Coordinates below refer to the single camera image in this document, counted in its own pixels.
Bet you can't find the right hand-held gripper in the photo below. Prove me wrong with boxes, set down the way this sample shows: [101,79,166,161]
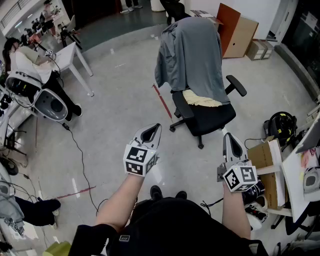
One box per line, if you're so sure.
[216,132,258,193]

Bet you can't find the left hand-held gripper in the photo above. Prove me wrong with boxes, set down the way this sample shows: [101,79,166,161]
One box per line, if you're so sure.
[123,123,163,178]

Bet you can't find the black armrest office chair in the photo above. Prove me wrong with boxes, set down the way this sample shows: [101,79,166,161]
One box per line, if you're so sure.
[169,74,248,150]

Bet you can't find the grey shirt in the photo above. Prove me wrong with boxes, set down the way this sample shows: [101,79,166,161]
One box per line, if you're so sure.
[154,16,231,106]

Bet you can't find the person's left forearm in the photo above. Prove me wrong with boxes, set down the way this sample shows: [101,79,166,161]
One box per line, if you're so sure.
[94,173,145,232]

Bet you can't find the person's right forearm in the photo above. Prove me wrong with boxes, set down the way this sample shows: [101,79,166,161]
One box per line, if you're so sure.
[221,186,252,240]

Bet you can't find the black swivel chair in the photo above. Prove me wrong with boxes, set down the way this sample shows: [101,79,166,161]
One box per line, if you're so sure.
[159,0,193,26]

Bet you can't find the light grey black-legged chair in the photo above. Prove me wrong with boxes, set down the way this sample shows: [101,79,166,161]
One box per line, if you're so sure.
[58,14,77,35]

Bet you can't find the red floor tape strip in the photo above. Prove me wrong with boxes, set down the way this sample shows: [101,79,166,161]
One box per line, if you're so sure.
[151,84,174,124]
[56,185,97,200]

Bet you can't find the dark patterned shoe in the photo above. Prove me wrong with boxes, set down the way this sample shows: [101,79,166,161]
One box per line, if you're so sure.
[241,179,266,201]

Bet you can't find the person's black left shoe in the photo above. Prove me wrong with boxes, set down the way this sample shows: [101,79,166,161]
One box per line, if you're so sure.
[149,185,163,201]

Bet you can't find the cream crumpled cloth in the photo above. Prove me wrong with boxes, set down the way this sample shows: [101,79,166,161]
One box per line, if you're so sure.
[181,89,223,108]

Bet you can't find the white sneaker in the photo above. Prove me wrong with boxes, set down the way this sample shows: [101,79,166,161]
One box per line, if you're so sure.
[244,194,270,232]

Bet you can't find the white office desk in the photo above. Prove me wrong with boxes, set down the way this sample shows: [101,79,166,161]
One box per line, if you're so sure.
[281,117,320,223]

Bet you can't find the dark grey laptop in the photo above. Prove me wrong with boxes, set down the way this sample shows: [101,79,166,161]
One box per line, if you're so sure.
[295,119,320,155]

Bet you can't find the spare grey hand-held gripper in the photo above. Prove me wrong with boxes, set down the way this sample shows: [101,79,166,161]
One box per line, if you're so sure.
[303,166,320,201]

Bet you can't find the person's black shirt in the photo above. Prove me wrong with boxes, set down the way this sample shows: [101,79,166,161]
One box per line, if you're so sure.
[68,197,270,256]

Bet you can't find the white shell with grey hollow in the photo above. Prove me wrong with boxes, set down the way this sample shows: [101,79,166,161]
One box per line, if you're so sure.
[33,88,69,123]

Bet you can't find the beige cardboard box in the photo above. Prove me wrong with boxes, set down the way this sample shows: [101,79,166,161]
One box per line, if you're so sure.
[259,39,275,60]
[246,40,267,61]

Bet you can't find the tan wooden panel with hole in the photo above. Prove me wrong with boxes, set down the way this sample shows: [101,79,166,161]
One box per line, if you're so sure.
[223,16,260,59]

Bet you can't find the white rectangular table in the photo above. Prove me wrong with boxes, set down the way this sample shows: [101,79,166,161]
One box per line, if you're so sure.
[53,41,95,98]

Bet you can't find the white round bin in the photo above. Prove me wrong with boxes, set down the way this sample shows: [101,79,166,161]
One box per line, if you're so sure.
[149,0,166,13]

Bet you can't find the stack of wood sample boards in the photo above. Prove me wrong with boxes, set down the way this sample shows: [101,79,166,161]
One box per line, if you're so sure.
[189,9,224,25]

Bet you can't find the dark glass door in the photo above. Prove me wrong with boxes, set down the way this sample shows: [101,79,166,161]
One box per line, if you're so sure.
[282,0,320,76]

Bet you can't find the white shell with dark interior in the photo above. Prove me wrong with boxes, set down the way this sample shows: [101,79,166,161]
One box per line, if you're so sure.
[4,74,43,103]

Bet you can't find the yellow-green foam block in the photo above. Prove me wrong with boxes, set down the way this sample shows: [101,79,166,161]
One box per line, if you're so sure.
[42,241,73,256]

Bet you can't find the black looped cable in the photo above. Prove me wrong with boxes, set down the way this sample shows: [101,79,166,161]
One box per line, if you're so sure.
[244,137,266,150]

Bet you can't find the thin black cable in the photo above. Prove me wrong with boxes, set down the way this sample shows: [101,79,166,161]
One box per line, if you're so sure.
[199,197,224,217]

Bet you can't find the black floor cable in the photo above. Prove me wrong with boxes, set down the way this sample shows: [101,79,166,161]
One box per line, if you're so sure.
[67,128,108,217]

